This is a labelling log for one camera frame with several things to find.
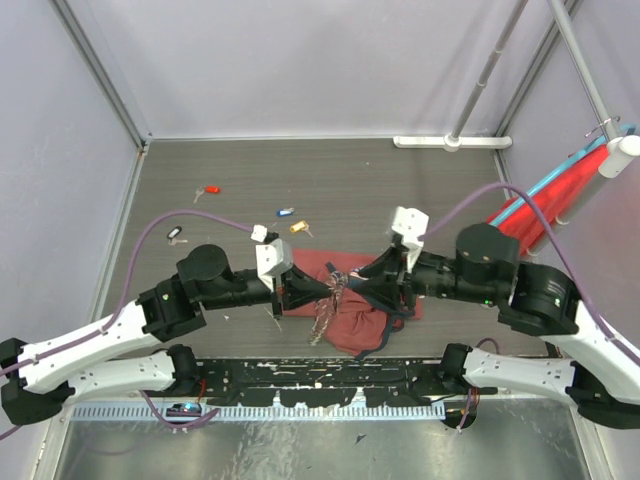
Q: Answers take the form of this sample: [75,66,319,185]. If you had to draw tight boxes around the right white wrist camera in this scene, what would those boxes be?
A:
[390,206,429,273]

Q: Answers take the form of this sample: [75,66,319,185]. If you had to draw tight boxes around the slotted cable duct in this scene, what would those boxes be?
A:
[70,401,446,422]

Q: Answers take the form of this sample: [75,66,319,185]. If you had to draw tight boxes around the key with yellow tag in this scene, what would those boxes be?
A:
[289,220,313,237]

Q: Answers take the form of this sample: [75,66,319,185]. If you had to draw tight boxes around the key with blue tag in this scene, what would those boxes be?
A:
[276,208,295,218]

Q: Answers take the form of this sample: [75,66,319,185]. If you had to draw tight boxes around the white grey clothes rack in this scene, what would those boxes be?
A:
[392,0,640,309]

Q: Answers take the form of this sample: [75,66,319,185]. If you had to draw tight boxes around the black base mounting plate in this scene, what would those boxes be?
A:
[170,358,466,408]

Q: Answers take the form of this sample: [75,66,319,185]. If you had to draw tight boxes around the dark red shirt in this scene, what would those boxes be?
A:
[284,248,422,359]

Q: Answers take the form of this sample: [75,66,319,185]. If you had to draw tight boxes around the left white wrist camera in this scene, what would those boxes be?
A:
[250,224,294,292]

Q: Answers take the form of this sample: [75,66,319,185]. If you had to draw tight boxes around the teal clothes hanger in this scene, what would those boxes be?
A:
[488,124,639,235]

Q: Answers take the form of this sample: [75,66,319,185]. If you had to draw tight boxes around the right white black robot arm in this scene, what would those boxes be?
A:
[348,223,639,430]

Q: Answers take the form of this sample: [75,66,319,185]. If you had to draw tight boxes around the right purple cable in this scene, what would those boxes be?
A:
[422,182,640,366]

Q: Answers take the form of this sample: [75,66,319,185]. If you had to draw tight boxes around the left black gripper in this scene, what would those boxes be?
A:
[203,263,334,321]

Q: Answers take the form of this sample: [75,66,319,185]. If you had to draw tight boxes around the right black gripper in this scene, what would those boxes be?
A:
[349,239,493,310]

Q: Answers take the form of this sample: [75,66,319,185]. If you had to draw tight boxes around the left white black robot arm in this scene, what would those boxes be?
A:
[1,242,331,426]

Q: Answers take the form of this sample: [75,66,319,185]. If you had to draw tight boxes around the red cloth on hanger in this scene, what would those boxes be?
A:
[486,144,608,257]

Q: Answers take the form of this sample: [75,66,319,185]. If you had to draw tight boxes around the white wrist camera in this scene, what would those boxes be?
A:
[390,206,429,273]
[250,224,294,292]

